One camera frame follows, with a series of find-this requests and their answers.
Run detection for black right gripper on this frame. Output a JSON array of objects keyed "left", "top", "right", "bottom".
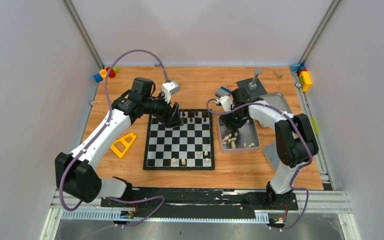
[{"left": 219, "top": 104, "right": 248, "bottom": 134}]

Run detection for metal tin box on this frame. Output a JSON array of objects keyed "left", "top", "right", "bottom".
[{"left": 218, "top": 120, "right": 260, "bottom": 154}]

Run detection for black white chessboard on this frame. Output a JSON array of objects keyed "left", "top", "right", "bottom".
[{"left": 142, "top": 109, "right": 216, "bottom": 171}]

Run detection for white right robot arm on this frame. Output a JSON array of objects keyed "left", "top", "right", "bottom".
[{"left": 216, "top": 87, "right": 319, "bottom": 209}]

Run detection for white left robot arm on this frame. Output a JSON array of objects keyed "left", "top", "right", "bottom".
[{"left": 55, "top": 77, "right": 183, "bottom": 207}]

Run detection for blue grey toy brick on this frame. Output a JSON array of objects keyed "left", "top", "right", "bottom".
[{"left": 215, "top": 86, "right": 232, "bottom": 98}]

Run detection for blue plastic bag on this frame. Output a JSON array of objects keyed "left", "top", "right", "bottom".
[{"left": 262, "top": 140, "right": 281, "bottom": 171}]

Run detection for yellow triangular plastic stand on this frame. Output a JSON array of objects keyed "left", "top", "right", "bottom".
[{"left": 110, "top": 132, "right": 137, "bottom": 159}]

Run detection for small wooden block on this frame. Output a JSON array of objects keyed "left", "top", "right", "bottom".
[{"left": 273, "top": 69, "right": 284, "bottom": 79}]

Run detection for coloured toy brick stack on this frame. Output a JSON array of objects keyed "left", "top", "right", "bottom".
[{"left": 289, "top": 64, "right": 313, "bottom": 92}]

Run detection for coloured toy cylinders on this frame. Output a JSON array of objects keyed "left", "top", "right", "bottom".
[{"left": 93, "top": 66, "right": 120, "bottom": 83}]

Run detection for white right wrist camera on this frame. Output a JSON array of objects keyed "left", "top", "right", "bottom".
[{"left": 218, "top": 95, "right": 235, "bottom": 113}]

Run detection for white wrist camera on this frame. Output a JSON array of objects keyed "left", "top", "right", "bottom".
[
  {"left": 161, "top": 81, "right": 180, "bottom": 104},
  {"left": 218, "top": 95, "right": 235, "bottom": 113}
]

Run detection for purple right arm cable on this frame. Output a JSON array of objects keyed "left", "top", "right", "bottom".
[{"left": 205, "top": 97, "right": 314, "bottom": 232}]

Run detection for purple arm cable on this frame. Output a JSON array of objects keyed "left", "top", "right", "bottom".
[
  {"left": 58, "top": 48, "right": 166, "bottom": 228},
  {"left": 205, "top": 97, "right": 314, "bottom": 232}
]

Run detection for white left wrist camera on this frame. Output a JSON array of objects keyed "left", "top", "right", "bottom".
[{"left": 161, "top": 81, "right": 180, "bottom": 104}]

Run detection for grey brick baseplate with post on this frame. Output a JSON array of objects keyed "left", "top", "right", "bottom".
[{"left": 236, "top": 68, "right": 268, "bottom": 98}]

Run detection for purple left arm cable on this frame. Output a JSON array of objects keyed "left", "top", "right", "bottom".
[{"left": 58, "top": 48, "right": 166, "bottom": 228}]

